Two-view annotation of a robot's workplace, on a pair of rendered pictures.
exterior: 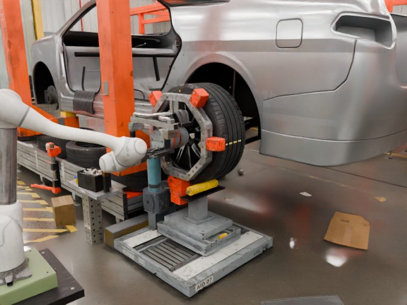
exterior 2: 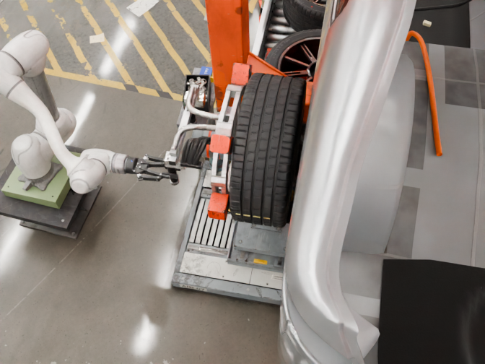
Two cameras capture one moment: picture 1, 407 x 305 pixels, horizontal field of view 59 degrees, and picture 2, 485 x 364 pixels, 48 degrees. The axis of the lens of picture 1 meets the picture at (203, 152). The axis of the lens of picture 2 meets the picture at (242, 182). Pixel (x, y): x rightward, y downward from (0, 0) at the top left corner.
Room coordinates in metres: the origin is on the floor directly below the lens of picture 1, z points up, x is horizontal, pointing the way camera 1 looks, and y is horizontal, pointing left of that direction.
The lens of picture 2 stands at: (1.56, -1.08, 2.84)
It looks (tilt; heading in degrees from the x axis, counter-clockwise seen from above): 58 degrees down; 59
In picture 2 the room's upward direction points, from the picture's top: 3 degrees counter-clockwise
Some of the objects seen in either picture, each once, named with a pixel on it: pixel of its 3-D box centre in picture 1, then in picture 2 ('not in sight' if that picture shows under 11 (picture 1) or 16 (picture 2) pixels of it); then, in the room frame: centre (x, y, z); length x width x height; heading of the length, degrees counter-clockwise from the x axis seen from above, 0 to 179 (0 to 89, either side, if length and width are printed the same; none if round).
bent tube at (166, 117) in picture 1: (173, 111); (196, 134); (2.11, 0.18, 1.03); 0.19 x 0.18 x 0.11; 135
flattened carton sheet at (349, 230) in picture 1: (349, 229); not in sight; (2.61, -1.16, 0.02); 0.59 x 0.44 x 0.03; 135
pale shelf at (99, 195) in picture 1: (92, 187); (200, 98); (2.44, 0.80, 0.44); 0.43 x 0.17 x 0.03; 45
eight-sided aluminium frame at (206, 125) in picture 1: (178, 136); (232, 145); (2.26, 0.16, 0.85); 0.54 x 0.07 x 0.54; 45
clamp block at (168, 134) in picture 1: (171, 132); (175, 160); (2.00, 0.18, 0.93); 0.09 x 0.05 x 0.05; 135
